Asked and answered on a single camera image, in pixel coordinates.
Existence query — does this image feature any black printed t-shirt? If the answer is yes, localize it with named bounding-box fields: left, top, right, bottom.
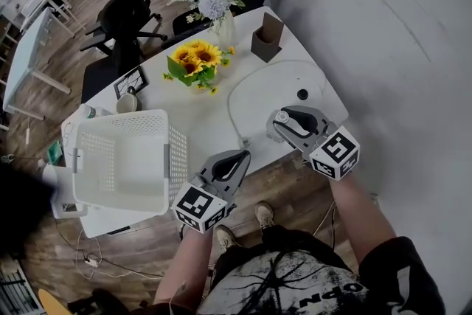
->
left=201, top=224, right=448, bottom=315

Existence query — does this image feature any white desktop stand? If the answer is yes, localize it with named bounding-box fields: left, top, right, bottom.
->
left=41, top=163, right=90, bottom=221

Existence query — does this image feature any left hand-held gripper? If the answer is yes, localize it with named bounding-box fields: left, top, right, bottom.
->
left=172, top=150, right=252, bottom=234

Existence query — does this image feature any black desk control panel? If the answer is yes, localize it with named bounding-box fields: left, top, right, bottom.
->
left=105, top=225, right=133, bottom=236

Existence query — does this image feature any sunflower bouquet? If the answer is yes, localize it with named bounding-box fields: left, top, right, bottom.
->
left=162, top=39, right=236, bottom=97

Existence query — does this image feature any person's left beige shoe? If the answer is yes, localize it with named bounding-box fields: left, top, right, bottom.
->
left=215, top=224, right=243, bottom=254

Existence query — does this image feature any person's beige shoe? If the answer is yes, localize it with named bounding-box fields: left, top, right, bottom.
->
left=215, top=224, right=243, bottom=254
left=254, top=201, right=276, bottom=232

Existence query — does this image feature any person's right beige shoe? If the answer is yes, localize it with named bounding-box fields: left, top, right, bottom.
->
left=254, top=201, right=276, bottom=232

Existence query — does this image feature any person's left forearm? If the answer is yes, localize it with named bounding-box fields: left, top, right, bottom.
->
left=152, top=226, right=215, bottom=314

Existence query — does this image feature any black mesh office chair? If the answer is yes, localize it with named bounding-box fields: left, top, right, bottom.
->
left=78, top=0, right=169, bottom=77

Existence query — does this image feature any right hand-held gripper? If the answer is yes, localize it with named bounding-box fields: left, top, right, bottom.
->
left=271, top=105, right=361, bottom=181

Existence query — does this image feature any small green packet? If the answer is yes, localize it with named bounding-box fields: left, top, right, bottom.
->
left=47, top=139, right=65, bottom=166

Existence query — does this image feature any beige mug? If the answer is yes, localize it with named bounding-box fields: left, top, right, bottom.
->
left=115, top=86, right=139, bottom=115

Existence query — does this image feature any black chair backrest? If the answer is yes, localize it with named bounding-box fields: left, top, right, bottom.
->
left=80, top=56, right=125, bottom=103

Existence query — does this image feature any person's right forearm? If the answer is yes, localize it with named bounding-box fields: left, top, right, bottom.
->
left=328, top=170, right=398, bottom=276

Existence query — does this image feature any clear plastic bottle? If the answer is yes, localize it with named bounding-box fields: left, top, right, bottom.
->
left=264, top=110, right=296, bottom=145

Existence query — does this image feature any brown pen holder box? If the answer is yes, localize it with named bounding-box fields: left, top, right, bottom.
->
left=250, top=11, right=285, bottom=64

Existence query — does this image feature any white floor cable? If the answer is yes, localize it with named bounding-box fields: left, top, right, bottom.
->
left=74, top=227, right=164, bottom=282

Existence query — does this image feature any white side table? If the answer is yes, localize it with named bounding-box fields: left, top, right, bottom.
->
left=2, top=7, right=72, bottom=122

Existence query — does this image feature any black picture frame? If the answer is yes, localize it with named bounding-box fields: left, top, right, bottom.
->
left=112, top=65, right=150, bottom=101

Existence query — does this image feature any white perforated plastic basket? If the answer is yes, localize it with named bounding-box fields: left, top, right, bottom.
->
left=71, top=108, right=190, bottom=215

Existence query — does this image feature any yellow rounded board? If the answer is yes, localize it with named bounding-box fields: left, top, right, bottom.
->
left=37, top=288, right=70, bottom=315

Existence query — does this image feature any white background desk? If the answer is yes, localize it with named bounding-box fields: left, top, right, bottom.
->
left=18, top=0, right=86, bottom=38

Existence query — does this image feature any white ribbed vase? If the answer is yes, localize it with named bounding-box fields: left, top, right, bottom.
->
left=211, top=8, right=237, bottom=49

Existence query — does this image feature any green capped plastic bottle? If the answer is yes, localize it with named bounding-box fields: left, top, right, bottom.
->
left=77, top=103, right=112, bottom=121

